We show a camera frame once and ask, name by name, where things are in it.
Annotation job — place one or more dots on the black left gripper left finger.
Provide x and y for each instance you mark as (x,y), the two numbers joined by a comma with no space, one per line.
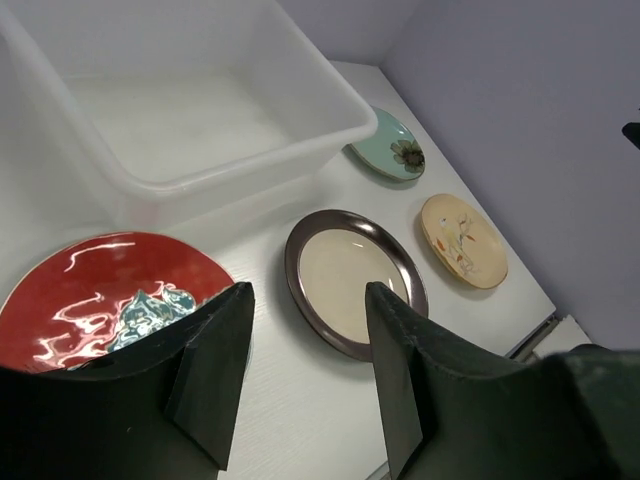
(204,399)

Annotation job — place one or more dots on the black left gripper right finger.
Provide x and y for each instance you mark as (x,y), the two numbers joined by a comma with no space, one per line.
(399,375)

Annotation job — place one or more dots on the brown rimmed cream plate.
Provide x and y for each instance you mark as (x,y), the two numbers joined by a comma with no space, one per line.
(329,258)

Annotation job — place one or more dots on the beige plate with bird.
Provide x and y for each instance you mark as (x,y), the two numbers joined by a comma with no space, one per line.
(464,241)

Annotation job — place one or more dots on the red plate with blue flower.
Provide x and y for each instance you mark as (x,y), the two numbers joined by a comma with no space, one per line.
(102,294)

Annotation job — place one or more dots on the green round flower plate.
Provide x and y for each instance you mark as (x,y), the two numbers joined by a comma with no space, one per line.
(393,151)

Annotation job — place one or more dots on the white plastic bin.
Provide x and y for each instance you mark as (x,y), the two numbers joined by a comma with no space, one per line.
(167,110)

